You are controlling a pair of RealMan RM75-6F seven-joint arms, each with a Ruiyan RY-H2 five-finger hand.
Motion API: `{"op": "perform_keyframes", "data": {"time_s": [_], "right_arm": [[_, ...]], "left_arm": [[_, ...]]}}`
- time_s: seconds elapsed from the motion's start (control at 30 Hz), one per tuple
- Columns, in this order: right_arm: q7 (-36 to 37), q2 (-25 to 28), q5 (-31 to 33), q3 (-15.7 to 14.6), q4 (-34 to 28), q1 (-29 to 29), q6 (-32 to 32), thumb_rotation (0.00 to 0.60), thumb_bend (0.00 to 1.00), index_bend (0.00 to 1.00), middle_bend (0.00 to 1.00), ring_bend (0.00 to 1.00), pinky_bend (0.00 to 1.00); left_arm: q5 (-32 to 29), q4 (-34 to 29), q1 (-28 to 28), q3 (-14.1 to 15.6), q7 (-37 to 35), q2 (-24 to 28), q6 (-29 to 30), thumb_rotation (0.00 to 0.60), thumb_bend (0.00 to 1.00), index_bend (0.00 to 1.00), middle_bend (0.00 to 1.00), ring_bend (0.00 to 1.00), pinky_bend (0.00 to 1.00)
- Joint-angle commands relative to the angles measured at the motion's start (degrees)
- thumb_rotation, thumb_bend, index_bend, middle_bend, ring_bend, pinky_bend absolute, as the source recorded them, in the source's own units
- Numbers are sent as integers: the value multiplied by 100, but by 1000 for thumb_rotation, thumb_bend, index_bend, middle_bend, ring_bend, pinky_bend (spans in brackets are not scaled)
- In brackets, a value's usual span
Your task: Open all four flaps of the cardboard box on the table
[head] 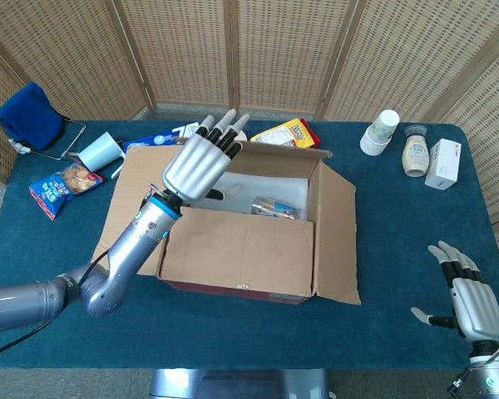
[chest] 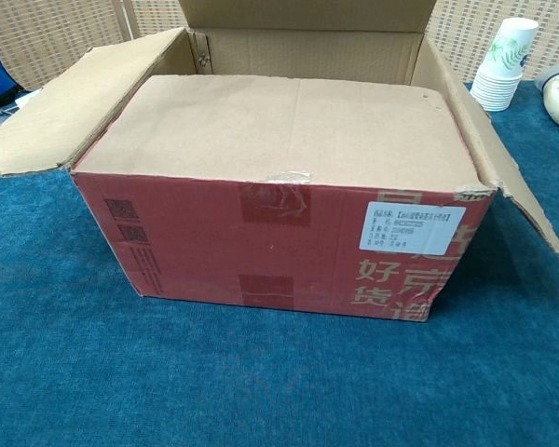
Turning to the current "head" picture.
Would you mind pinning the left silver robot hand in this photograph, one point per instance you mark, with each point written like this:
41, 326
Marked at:
195, 166

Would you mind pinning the beige bowl red outside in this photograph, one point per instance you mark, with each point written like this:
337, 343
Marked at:
243, 135

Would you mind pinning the yellow snack package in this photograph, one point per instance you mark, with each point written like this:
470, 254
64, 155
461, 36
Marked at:
287, 135

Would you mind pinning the blue cloth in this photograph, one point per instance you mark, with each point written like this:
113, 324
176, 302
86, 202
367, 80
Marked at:
29, 116

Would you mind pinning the blue white toothpaste box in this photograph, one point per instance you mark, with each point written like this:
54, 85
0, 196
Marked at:
158, 139

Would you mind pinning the dark blue carpeted table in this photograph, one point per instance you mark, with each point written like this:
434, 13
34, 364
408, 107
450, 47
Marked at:
399, 249

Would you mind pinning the stack of paper cups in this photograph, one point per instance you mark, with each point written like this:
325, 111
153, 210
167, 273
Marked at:
378, 135

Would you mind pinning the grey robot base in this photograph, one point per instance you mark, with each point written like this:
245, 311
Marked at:
233, 384

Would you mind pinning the mayonnaise jar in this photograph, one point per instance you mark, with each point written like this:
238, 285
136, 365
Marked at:
416, 156

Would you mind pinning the blue cookie snack bag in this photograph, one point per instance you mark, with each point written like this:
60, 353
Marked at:
62, 187

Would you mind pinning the white charger plug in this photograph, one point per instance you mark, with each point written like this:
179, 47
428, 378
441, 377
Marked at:
20, 146

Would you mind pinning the white carton box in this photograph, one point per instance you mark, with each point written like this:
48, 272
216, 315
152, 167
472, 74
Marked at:
443, 166

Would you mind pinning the light blue plastic mug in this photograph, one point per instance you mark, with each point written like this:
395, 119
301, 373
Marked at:
100, 151

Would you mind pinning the red cardboard shipping box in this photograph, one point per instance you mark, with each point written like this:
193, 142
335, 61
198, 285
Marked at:
241, 253

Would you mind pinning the woven folding screen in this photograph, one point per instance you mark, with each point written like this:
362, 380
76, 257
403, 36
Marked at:
183, 50

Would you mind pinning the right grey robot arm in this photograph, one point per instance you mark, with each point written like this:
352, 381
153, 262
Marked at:
497, 374

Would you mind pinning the white foam sheet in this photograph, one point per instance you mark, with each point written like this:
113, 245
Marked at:
274, 187

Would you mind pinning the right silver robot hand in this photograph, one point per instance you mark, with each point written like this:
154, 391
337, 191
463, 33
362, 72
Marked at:
478, 307

